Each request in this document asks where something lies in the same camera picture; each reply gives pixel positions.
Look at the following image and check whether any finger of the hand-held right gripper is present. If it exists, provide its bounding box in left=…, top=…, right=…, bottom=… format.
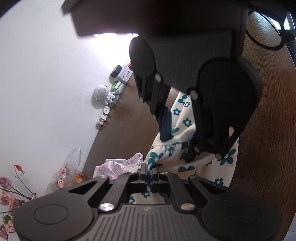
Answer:
left=185, top=89, right=242, bottom=164
left=134, top=73, right=173, bottom=142

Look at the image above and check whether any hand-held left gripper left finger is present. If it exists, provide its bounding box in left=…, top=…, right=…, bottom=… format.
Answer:
left=68, top=163, right=148, bottom=212

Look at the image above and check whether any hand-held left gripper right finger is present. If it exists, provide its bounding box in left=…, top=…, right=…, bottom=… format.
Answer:
left=149, top=168, right=229, bottom=212

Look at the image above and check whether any white teal floral garment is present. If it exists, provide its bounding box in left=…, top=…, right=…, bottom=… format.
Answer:
left=128, top=93, right=240, bottom=205

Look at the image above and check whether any pink floral garment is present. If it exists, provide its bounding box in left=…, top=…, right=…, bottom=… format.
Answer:
left=93, top=152, right=144, bottom=180

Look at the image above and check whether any small green label box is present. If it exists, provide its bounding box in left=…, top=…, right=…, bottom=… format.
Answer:
left=111, top=81, right=127, bottom=94

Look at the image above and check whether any white letter ornament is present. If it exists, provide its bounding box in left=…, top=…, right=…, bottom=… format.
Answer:
left=96, top=106, right=116, bottom=130

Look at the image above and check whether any white robot-shaped speaker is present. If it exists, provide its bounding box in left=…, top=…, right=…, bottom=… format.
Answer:
left=93, top=84, right=117, bottom=107

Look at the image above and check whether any dark grey box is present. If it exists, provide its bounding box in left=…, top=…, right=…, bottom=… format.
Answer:
left=110, top=65, right=123, bottom=78

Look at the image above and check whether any clear plastic snack bag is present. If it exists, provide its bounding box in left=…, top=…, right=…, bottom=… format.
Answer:
left=45, top=148, right=93, bottom=194

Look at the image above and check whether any dried rose bouquet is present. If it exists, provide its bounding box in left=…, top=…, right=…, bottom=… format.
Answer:
left=0, top=164, right=32, bottom=240

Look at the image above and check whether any thin dark cable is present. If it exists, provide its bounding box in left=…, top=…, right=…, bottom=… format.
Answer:
left=245, top=10, right=288, bottom=51

